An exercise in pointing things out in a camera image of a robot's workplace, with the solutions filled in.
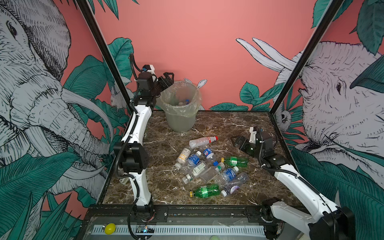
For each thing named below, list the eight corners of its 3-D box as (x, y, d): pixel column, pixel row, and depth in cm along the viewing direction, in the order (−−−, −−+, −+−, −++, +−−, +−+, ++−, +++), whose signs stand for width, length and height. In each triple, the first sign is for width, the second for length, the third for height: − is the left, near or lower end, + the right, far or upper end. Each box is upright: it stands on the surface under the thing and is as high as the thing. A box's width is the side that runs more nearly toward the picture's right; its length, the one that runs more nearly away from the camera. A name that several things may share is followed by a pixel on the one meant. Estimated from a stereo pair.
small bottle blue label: (206, 159, 95) (207, 156, 91) (202, 153, 98) (203, 149, 94) (213, 156, 97) (214, 152, 93) (209, 150, 99) (209, 146, 96)
